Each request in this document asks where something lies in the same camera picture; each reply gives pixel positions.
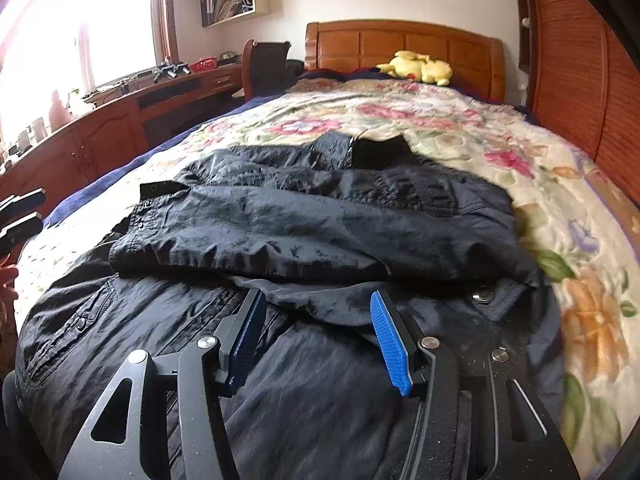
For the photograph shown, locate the person's left hand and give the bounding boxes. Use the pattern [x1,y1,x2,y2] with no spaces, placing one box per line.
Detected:
[0,265,21,304]

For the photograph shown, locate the wooden bed headboard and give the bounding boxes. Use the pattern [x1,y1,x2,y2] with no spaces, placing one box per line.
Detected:
[304,20,507,103]

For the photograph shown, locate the navy bed sheet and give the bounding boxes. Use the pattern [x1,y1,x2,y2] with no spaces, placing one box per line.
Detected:
[42,94,281,226]

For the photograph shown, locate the yellow plush toy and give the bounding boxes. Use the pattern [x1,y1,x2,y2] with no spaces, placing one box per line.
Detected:
[375,50,453,86]

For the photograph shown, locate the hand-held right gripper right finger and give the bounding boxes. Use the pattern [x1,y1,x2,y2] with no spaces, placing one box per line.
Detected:
[370,291,581,480]

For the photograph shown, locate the black devices on desk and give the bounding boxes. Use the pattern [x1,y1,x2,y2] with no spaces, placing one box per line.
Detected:
[152,61,191,83]

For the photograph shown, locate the black zip jacket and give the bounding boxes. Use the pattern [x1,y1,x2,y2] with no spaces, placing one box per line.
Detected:
[15,130,566,480]

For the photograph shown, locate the wooden chair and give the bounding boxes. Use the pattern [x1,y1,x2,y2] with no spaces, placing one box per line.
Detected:
[241,38,293,103]

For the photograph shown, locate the wooden desk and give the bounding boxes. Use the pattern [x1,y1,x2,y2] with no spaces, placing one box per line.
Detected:
[0,62,246,206]

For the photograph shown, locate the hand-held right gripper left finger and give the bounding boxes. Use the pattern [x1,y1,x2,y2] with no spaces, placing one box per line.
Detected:
[57,289,268,480]

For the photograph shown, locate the pale figurine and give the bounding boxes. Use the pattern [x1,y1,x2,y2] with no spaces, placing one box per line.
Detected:
[47,89,73,128]

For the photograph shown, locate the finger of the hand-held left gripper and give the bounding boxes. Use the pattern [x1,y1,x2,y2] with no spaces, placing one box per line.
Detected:
[0,188,47,215]

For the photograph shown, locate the wooden louvred wardrobe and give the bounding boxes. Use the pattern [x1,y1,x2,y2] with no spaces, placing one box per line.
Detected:
[510,0,640,201]

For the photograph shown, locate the dark pillow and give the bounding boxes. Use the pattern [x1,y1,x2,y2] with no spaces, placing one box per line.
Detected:
[299,66,381,82]

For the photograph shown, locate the floral blanket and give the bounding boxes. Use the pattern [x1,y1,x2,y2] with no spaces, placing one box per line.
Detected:
[15,77,640,461]

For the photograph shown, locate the window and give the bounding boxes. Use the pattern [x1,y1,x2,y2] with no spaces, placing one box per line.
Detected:
[0,0,176,126]

